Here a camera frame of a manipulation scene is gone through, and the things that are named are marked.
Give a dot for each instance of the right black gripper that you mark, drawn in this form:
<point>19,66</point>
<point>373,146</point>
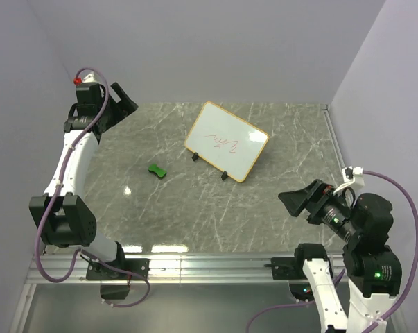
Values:
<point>296,199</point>

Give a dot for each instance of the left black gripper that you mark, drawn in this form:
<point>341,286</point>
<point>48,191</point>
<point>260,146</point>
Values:
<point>124,107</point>

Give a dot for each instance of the green whiteboard eraser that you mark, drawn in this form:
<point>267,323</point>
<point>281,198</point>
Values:
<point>157,171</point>

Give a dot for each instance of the orange framed whiteboard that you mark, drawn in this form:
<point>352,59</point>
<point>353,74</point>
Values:
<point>226,141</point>

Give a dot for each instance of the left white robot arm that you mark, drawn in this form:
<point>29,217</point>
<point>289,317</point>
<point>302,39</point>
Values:
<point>60,214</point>

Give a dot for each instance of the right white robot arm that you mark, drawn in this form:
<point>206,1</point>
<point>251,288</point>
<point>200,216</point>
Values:
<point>374,272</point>

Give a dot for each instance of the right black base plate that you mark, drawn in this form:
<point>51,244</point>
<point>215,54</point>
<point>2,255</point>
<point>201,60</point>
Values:
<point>287,268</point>

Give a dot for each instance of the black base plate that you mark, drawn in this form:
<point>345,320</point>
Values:
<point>98,272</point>
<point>287,268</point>

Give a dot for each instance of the aluminium mounting rail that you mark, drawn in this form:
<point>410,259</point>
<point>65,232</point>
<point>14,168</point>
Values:
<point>180,268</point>

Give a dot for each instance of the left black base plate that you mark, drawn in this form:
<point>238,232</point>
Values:
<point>98,272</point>

